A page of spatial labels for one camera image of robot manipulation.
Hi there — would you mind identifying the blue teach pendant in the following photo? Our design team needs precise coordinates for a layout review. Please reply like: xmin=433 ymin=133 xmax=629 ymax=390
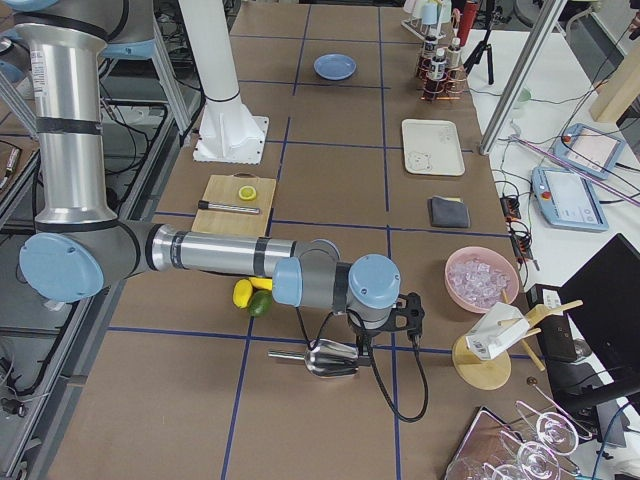
xmin=531 ymin=167 xmax=609 ymax=232
xmin=552 ymin=123 xmax=627 ymax=180

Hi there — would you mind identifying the black camera tripod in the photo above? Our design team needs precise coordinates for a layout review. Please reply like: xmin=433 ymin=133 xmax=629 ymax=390
xmin=463 ymin=0 xmax=496 ymax=85

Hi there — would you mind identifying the silver UR robot arm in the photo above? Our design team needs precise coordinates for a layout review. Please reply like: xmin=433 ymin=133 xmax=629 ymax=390
xmin=11 ymin=1 xmax=424 ymax=361

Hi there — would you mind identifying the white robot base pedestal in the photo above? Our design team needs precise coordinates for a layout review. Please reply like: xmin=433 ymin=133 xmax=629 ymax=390
xmin=179 ymin=0 xmax=269 ymax=165

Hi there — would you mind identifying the wine glass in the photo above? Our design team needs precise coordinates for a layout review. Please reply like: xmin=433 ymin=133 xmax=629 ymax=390
xmin=515 ymin=400 xmax=579 ymax=457
xmin=499 ymin=430 xmax=560 ymax=480

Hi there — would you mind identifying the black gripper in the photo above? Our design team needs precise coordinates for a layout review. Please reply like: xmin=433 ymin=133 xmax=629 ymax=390
xmin=349 ymin=292 xmax=425 ymax=367

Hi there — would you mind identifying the black monitor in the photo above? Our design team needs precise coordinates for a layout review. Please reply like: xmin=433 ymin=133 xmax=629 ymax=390
xmin=539 ymin=233 xmax=639 ymax=435

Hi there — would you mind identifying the half lemon slice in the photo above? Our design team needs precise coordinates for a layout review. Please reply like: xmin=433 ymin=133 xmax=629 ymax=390
xmin=237 ymin=185 xmax=258 ymax=201

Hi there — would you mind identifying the cream bear tray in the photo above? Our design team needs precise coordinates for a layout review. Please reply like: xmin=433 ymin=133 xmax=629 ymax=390
xmin=401 ymin=119 xmax=465 ymax=177

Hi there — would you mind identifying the steel ice scoop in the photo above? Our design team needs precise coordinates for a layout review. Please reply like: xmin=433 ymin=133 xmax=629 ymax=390
xmin=268 ymin=339 xmax=359 ymax=378

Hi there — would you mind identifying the bamboo cutting board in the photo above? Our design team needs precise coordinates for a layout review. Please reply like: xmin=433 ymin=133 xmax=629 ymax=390
xmin=191 ymin=174 xmax=277 ymax=237

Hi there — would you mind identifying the wooden cup stand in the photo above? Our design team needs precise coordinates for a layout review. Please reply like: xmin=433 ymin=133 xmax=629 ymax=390
xmin=452 ymin=300 xmax=583 ymax=390

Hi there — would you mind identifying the white mug on stand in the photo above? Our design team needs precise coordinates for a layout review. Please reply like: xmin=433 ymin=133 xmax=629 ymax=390
xmin=465 ymin=302 xmax=530 ymax=361

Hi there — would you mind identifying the aluminium frame post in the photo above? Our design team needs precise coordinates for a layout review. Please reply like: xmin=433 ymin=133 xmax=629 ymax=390
xmin=479 ymin=0 xmax=567 ymax=155

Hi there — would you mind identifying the copper wire bottle rack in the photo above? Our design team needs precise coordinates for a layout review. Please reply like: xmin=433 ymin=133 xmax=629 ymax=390
xmin=417 ymin=56 xmax=467 ymax=101

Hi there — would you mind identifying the grey folded cloth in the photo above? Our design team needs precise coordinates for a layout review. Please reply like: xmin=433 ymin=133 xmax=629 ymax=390
xmin=428 ymin=196 xmax=470 ymax=228

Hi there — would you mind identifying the blue round plate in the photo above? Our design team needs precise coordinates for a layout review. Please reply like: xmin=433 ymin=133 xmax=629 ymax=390
xmin=313 ymin=53 xmax=357 ymax=81

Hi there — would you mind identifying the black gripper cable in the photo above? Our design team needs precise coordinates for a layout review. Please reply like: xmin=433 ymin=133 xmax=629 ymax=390
xmin=295 ymin=305 xmax=430 ymax=421

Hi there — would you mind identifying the steel cylinder muddler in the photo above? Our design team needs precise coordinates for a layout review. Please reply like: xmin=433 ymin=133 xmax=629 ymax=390
xmin=197 ymin=200 xmax=261 ymax=215

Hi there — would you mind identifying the green lime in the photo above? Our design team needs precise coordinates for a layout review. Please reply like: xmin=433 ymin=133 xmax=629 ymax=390
xmin=247 ymin=290 xmax=273 ymax=317

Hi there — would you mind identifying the yellow lemon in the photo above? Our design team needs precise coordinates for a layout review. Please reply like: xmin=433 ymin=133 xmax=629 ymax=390
xmin=232 ymin=279 xmax=253 ymax=309
xmin=248 ymin=277 xmax=273 ymax=291

